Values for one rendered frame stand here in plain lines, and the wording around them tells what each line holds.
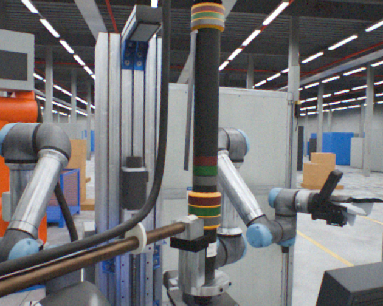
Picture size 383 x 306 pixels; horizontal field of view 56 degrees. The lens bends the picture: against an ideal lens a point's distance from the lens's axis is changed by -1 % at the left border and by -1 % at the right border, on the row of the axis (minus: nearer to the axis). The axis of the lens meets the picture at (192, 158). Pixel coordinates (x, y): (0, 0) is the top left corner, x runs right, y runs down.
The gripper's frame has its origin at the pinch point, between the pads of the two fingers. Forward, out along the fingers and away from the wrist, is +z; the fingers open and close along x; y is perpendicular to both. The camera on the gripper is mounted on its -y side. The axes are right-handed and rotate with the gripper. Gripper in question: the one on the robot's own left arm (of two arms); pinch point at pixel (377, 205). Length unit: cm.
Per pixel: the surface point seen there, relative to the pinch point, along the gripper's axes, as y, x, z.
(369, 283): 21.9, 5.1, -0.2
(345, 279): 20.4, 9.5, -5.4
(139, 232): -21, 86, 7
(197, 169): -25, 74, 3
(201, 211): -19, 75, 4
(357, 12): -276, -1107, -427
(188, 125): -30, 74, 2
